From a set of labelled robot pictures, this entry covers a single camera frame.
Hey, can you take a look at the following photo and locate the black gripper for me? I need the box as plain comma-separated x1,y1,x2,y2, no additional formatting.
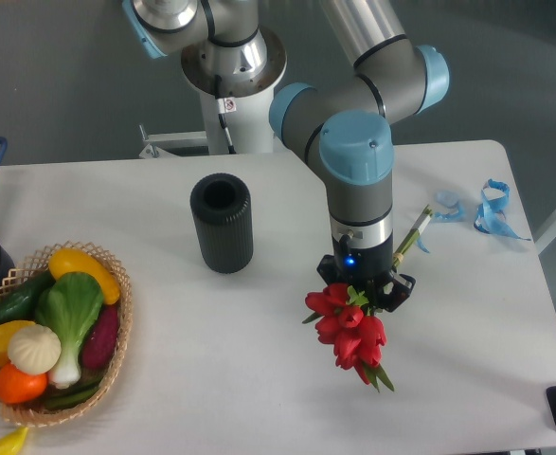
316,234,416,313

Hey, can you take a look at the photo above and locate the red tulip bouquet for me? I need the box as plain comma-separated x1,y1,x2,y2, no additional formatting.
303,214,421,391

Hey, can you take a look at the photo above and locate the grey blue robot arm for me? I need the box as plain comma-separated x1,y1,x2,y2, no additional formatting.
122,1,449,312

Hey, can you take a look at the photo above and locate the blue ribbon strip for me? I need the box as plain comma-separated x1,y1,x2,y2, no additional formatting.
416,190,466,253

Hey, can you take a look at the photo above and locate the blue ribbon loop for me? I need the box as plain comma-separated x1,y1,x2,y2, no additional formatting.
474,179,530,241

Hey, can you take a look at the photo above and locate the black ribbed vase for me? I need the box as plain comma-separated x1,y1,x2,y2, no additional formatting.
189,173,254,274

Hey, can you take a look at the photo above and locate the purple sweet potato toy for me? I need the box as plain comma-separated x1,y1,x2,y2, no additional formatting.
81,305,119,370

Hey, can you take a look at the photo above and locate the green bok choy toy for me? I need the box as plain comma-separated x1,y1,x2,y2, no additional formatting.
34,272,103,390

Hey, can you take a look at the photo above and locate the woven bamboo basket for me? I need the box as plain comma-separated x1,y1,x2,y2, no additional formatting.
0,242,133,428

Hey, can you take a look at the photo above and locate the green bean pod toy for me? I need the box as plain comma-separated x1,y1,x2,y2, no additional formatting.
42,379,100,411

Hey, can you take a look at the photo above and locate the white steamed bun toy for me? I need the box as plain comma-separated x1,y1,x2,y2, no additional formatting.
8,324,62,375

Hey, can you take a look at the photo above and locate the green cucumber toy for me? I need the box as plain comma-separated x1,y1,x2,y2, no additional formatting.
0,270,55,325

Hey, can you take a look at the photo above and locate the orange toy fruit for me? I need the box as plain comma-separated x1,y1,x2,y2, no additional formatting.
0,363,48,405

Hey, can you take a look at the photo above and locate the yellow banana toy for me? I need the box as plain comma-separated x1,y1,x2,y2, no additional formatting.
0,428,28,455

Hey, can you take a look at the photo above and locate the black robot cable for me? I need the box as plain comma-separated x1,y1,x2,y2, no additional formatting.
212,74,237,155

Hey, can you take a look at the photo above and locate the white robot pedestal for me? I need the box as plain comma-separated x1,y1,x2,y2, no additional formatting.
181,27,287,155

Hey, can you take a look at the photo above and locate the white metal floor bracket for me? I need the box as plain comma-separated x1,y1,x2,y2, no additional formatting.
138,123,209,159

